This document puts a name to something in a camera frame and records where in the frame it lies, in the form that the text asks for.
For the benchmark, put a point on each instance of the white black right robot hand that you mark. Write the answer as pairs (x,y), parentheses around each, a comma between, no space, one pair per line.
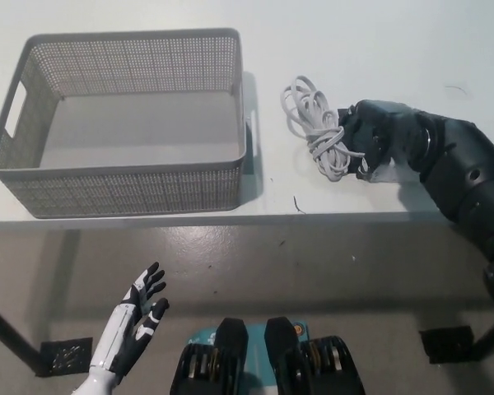
(378,123)

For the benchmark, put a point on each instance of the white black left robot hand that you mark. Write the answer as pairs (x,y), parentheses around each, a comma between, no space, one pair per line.
(119,341)

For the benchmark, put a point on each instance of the thin dark curved hair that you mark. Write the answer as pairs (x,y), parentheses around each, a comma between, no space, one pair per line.
(457,86)

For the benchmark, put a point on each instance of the grey perforated plastic basket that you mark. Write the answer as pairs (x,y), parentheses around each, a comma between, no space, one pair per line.
(119,193)

